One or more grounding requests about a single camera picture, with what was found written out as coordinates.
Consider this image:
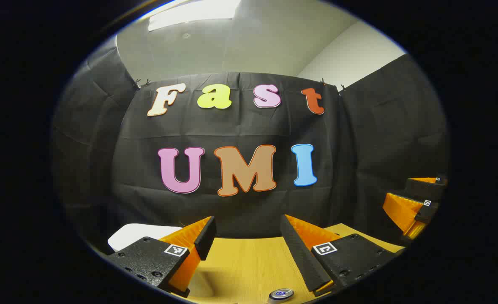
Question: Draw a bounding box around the white desktop garbage bin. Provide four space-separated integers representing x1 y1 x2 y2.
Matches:
107 223 184 252

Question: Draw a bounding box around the wooden desktop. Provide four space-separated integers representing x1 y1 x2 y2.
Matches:
177 223 405 304

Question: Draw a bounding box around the silver pop can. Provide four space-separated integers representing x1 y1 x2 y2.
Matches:
268 288 295 302

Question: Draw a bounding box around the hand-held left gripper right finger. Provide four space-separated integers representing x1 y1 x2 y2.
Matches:
280 214 405 296

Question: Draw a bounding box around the black backdrop cloth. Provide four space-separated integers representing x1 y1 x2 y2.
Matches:
50 36 450 254

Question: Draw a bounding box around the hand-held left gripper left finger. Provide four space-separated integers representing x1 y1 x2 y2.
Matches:
105 216 217 298

